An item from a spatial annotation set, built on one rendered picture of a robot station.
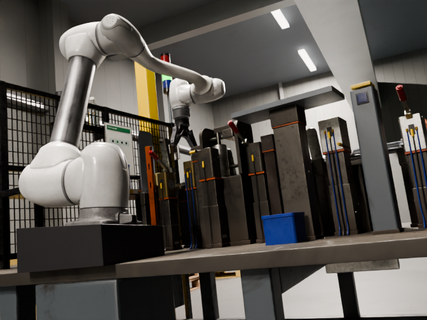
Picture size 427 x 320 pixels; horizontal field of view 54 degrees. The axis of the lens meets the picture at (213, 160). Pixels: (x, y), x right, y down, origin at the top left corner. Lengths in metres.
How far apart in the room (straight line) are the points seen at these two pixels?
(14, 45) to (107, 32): 4.39
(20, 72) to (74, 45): 4.23
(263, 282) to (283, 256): 0.10
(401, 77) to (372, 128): 8.85
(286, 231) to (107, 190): 0.56
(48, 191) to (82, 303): 0.39
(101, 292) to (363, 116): 0.92
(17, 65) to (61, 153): 4.51
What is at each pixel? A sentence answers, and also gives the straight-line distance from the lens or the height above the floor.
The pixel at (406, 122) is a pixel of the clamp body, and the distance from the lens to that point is 1.50.
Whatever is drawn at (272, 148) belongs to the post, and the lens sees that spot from 1.60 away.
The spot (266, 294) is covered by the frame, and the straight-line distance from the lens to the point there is 1.08.
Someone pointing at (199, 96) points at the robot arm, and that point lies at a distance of 2.08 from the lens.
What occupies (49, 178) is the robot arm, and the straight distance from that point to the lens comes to 1.47.
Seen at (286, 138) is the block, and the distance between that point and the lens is 1.44.
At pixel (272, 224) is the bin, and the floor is 0.76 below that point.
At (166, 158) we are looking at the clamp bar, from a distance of 1.98.
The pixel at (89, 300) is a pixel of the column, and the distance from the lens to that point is 1.28.
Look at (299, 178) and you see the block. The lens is 1.41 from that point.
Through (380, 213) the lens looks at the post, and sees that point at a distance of 1.33.
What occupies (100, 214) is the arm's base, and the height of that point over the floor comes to 0.85.
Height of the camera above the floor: 0.75
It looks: 10 degrees up
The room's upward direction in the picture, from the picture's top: 6 degrees counter-clockwise
